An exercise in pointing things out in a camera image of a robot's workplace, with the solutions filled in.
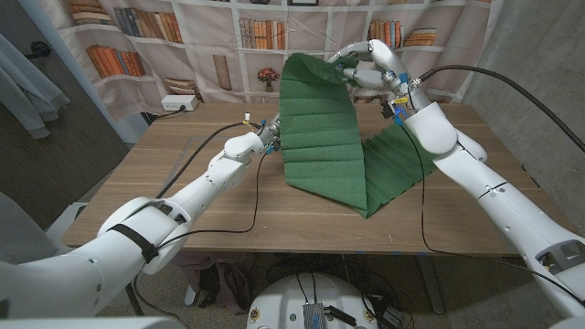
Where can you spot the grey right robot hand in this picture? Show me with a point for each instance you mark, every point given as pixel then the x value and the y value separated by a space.
pixel 381 59

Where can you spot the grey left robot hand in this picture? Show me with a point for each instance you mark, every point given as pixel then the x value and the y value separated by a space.
pixel 272 130

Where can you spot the green cloth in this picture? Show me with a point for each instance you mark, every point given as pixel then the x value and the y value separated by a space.
pixel 320 137

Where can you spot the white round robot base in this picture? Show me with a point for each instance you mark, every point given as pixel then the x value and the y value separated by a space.
pixel 283 301

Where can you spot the black device on robot base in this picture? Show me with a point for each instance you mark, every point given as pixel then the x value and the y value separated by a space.
pixel 342 316

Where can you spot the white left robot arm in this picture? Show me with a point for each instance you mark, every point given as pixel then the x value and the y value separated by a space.
pixel 137 237

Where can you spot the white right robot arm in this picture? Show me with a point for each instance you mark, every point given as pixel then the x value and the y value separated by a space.
pixel 503 201

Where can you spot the white power strip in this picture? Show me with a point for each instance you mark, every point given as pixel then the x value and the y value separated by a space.
pixel 179 102

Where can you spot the printed bookshelf backdrop cloth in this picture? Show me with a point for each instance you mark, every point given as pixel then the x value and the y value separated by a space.
pixel 205 55

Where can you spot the silver finned electronics box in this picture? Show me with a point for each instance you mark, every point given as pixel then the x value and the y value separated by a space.
pixel 313 316

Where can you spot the black power brick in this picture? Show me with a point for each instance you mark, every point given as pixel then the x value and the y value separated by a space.
pixel 393 316

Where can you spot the grey metal table leg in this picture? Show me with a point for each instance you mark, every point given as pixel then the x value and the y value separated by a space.
pixel 432 292

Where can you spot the grey hanging curtain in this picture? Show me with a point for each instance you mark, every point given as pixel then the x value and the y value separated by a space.
pixel 23 91

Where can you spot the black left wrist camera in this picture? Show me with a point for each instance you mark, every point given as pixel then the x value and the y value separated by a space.
pixel 273 146

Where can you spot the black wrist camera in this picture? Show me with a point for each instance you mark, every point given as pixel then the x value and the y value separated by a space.
pixel 395 114
pixel 273 146

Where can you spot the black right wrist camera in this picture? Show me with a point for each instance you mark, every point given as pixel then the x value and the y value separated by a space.
pixel 395 114

